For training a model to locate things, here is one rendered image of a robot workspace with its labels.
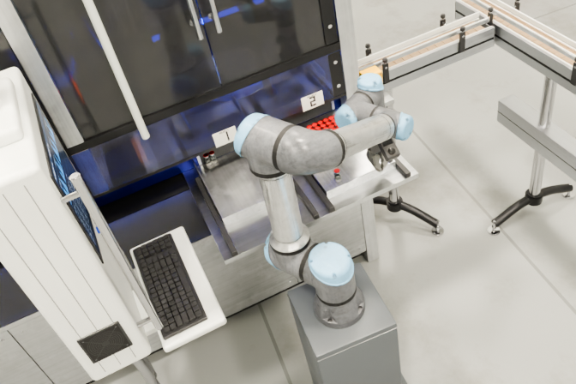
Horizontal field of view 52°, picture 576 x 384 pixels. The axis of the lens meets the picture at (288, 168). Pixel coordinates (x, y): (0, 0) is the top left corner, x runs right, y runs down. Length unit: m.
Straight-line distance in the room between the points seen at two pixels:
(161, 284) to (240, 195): 0.39
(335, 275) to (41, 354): 1.38
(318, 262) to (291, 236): 0.10
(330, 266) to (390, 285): 1.23
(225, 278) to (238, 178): 0.58
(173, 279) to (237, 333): 0.88
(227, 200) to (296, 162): 0.74
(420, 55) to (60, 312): 1.64
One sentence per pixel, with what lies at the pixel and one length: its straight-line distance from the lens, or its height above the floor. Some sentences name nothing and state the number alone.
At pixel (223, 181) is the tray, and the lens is 2.13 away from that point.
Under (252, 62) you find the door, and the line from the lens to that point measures 1.99.
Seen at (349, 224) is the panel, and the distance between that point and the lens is 2.65.
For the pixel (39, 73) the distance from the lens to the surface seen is 1.85.
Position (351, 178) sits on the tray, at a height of 0.88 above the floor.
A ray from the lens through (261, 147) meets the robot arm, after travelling 1.39.
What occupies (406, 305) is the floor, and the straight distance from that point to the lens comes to 2.75.
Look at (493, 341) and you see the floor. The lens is 2.68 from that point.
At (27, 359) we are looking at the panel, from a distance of 2.62.
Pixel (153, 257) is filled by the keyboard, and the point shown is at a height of 0.82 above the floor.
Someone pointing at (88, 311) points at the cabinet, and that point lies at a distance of 1.65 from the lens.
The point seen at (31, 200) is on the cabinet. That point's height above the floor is 1.48.
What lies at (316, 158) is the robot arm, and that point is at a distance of 1.36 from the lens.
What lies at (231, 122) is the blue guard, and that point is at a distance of 2.07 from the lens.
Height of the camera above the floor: 2.28
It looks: 41 degrees down
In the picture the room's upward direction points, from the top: 13 degrees counter-clockwise
